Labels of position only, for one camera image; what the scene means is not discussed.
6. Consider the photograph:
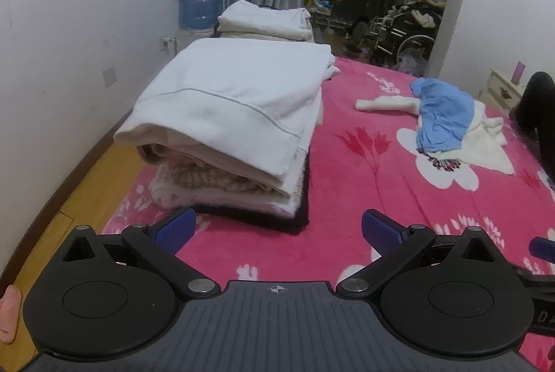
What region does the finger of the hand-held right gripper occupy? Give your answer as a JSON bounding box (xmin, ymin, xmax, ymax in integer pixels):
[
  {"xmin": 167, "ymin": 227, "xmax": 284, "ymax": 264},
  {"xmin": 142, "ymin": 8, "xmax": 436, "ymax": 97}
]
[{"xmin": 530, "ymin": 237, "xmax": 555, "ymax": 262}]

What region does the person's left hand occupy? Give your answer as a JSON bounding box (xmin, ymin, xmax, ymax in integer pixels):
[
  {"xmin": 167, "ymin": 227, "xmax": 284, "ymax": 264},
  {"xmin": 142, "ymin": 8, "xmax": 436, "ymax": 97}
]
[{"xmin": 0, "ymin": 284, "xmax": 21, "ymax": 344}]

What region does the blue garment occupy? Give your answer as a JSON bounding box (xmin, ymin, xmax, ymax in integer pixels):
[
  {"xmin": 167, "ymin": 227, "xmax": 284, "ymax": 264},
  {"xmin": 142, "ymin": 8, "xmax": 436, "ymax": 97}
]
[{"xmin": 411, "ymin": 77, "xmax": 476, "ymax": 154}]

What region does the pink floral blanket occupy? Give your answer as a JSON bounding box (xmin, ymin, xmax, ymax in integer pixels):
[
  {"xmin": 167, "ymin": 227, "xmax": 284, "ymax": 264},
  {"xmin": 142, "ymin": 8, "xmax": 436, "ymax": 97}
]
[{"xmin": 102, "ymin": 53, "xmax": 555, "ymax": 372}]

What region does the white folded towel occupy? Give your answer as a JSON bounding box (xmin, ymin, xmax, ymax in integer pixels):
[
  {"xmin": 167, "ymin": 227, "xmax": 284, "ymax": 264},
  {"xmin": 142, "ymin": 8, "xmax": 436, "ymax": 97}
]
[{"xmin": 215, "ymin": 0, "xmax": 315, "ymax": 43}]

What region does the white water dispenser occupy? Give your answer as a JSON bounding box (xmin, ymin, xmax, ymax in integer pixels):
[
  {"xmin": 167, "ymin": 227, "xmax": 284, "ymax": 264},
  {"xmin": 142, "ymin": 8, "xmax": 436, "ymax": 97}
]
[{"xmin": 176, "ymin": 27, "xmax": 217, "ymax": 52}]

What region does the cream nightstand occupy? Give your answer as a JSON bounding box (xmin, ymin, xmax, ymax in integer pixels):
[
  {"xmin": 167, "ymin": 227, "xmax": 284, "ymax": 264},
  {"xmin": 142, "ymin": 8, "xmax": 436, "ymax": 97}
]
[{"xmin": 484, "ymin": 66, "xmax": 527, "ymax": 113}]

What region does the clear plastic bag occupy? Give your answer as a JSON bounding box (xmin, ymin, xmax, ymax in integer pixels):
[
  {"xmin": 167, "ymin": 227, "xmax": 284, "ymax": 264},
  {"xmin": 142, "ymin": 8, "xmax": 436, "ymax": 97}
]
[{"xmin": 395, "ymin": 50, "xmax": 430, "ymax": 75}]

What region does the white sweatshirt with orange print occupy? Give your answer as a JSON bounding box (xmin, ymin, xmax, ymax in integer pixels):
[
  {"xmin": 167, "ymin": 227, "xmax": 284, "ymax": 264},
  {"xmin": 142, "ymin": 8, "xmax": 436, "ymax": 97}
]
[{"xmin": 113, "ymin": 38, "xmax": 342, "ymax": 193}]

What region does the black garment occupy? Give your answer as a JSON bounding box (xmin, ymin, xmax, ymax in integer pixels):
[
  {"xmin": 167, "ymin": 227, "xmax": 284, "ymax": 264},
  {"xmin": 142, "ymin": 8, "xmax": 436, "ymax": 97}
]
[{"xmin": 191, "ymin": 157, "xmax": 313, "ymax": 236}]

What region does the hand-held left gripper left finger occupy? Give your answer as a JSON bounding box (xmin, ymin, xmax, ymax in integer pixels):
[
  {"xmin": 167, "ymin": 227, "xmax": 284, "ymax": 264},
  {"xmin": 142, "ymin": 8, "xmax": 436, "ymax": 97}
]
[{"xmin": 63, "ymin": 207, "xmax": 222, "ymax": 298}]

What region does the blue water jug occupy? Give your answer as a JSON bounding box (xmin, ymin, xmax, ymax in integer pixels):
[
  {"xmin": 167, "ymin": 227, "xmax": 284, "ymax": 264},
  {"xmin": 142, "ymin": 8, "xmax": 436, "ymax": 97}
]
[{"xmin": 179, "ymin": 0, "xmax": 223, "ymax": 31}]

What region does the cream folded garment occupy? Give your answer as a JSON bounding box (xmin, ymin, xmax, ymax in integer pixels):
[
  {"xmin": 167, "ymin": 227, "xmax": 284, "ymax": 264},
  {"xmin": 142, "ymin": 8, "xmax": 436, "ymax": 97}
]
[{"xmin": 136, "ymin": 142, "xmax": 304, "ymax": 199}]

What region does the wheelchair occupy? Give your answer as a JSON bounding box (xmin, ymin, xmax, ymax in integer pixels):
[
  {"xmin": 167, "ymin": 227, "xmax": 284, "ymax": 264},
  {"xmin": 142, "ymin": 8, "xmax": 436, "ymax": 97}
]
[{"xmin": 368, "ymin": 3, "xmax": 441, "ymax": 67}]

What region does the beige knit sweater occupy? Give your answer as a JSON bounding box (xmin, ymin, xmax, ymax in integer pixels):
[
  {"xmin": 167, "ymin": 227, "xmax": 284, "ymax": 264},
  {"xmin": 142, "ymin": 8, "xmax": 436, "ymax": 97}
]
[{"xmin": 152, "ymin": 162, "xmax": 287, "ymax": 199}]

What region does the white fleece garment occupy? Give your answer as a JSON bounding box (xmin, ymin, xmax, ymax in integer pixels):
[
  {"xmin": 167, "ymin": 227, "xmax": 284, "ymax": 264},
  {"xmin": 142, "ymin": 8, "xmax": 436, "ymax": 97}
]
[{"xmin": 150, "ymin": 177, "xmax": 304, "ymax": 221}]

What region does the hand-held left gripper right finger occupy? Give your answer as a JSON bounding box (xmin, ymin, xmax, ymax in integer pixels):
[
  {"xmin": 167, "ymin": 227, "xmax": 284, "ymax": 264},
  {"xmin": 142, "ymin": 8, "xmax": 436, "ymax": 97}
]
[{"xmin": 336, "ymin": 208, "xmax": 504, "ymax": 298}]

